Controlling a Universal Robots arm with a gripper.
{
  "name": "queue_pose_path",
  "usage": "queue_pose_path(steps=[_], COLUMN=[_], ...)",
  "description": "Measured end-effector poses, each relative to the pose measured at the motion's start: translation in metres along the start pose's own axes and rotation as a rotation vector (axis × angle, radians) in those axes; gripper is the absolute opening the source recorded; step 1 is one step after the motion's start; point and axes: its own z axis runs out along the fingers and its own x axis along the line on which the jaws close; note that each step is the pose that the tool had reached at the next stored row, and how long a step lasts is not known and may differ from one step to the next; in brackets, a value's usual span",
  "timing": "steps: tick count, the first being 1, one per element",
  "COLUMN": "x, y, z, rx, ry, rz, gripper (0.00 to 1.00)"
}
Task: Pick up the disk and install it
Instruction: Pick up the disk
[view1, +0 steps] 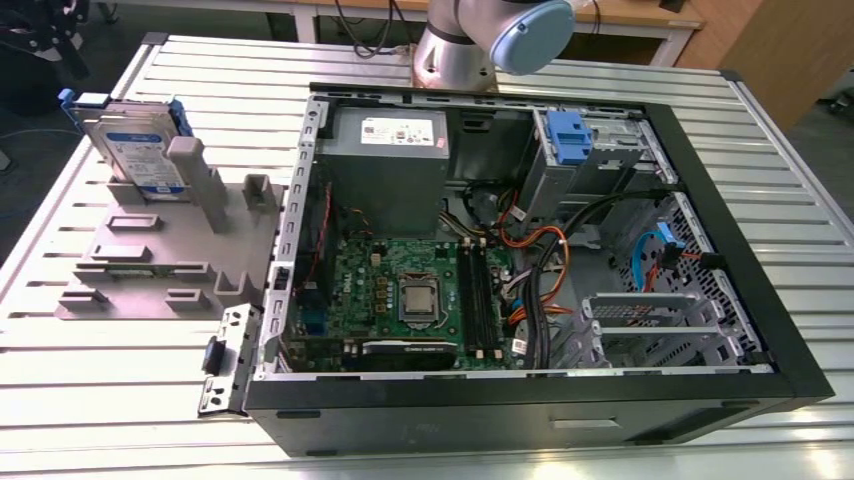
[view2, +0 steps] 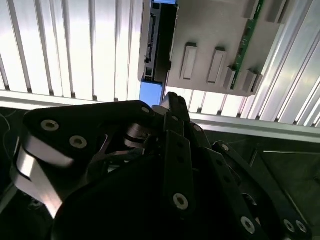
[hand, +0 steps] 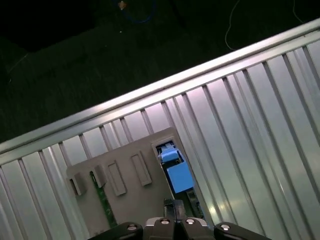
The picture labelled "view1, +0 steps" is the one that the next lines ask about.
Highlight hard disk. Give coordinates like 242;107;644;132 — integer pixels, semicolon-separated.
57;88;196;204

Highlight metal socket cover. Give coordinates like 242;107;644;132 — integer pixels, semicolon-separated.
397;273;442;326

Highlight RAM slot white clips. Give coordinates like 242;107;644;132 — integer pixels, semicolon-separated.
477;238;503;359
461;238;484;359

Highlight silver CPU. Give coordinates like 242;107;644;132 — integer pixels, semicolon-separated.
400;285;436;315

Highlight blue plastic bay latch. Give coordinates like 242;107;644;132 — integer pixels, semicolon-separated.
544;110;595;167

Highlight black open PC case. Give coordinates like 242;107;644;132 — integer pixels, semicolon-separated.
242;82;836;459

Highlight orange yellow power wire bundle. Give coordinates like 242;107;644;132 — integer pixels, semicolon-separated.
497;224;576;317

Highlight grey power supply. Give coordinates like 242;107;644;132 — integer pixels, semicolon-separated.
316;105;450;242

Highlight grey plastic parts rack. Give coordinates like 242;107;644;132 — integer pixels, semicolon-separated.
52;137;289;321

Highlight wooden desk white frame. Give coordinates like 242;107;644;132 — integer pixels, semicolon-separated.
569;0;708;69

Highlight metal drive cage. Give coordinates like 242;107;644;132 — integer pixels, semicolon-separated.
519;105;672;251

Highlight red orange disk power wire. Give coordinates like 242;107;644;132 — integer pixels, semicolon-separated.
645;249;727;291

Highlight metal disk bay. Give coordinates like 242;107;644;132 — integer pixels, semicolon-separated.
580;292;743;370

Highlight wooden cabinet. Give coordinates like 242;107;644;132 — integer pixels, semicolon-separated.
672;0;854;132

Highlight metal card retention bracket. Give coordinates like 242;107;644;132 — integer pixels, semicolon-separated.
197;302;265;417

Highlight thin grey wire bundle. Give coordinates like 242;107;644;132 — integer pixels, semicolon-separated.
500;267;535;304

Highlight black graphics card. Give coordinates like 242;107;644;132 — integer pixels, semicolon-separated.
345;338;460;373

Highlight blue data wire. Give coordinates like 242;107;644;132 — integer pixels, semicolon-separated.
628;222;687;292

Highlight green RAM stick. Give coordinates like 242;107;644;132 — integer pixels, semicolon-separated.
104;267;176;279

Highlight CPU socket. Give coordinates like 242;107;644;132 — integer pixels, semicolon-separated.
394;271;448;330

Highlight black cable bundle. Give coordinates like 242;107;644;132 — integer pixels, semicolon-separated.
521;191;671;370

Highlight green motherboard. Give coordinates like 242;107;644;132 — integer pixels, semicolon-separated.
292;237;529;372

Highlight black chair base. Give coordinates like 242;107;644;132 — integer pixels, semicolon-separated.
813;91;854;114

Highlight yellow black supply wire bundle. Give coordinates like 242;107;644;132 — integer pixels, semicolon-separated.
437;208;499;242

